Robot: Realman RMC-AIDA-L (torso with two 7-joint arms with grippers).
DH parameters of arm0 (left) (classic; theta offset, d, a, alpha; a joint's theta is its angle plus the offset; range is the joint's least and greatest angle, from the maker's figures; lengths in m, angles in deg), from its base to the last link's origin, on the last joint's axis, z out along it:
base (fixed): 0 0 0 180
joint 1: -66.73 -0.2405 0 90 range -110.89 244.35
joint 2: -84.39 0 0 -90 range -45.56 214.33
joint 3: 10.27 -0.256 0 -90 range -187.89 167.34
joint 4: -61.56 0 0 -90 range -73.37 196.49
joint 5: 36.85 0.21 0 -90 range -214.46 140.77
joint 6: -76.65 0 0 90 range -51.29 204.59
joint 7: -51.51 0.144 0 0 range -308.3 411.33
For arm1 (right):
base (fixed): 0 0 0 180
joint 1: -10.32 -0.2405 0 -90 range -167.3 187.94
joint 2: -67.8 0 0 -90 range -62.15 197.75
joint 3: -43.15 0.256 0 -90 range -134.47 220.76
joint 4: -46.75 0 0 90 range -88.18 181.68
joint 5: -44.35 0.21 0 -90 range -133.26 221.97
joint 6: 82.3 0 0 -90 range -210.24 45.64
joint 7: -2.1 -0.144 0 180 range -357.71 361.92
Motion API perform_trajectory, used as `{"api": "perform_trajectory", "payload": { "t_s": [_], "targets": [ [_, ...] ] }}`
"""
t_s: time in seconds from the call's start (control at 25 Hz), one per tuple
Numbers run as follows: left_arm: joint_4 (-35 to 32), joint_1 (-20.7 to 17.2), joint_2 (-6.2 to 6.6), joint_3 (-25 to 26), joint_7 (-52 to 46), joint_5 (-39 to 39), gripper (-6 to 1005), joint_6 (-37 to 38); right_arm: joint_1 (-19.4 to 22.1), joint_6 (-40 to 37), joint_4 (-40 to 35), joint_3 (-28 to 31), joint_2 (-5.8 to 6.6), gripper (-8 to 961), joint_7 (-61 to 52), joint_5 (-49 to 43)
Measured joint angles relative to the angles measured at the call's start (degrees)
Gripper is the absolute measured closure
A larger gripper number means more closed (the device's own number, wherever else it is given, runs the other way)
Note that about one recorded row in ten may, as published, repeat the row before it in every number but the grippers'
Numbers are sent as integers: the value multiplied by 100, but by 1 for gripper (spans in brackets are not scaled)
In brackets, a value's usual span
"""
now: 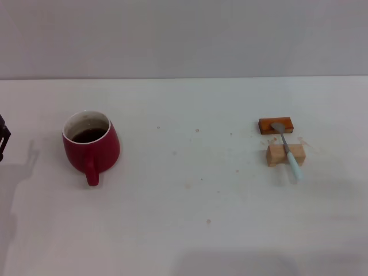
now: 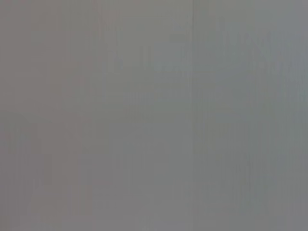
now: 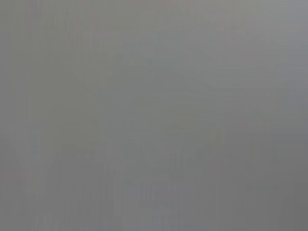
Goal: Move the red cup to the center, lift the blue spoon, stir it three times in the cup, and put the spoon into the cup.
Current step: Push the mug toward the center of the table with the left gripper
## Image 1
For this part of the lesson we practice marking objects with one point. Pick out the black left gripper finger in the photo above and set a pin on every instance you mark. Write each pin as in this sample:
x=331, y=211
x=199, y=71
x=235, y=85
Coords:
x=3, y=138

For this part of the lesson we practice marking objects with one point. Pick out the red ceramic mug with coffee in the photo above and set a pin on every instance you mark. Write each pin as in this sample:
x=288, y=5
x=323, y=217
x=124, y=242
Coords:
x=103, y=155

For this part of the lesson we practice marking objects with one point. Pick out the orange-brown wooden block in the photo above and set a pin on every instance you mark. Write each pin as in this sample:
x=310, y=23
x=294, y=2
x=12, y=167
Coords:
x=266, y=126

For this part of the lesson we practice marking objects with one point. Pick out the light wooden block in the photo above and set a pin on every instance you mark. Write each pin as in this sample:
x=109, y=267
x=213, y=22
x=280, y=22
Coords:
x=276, y=155

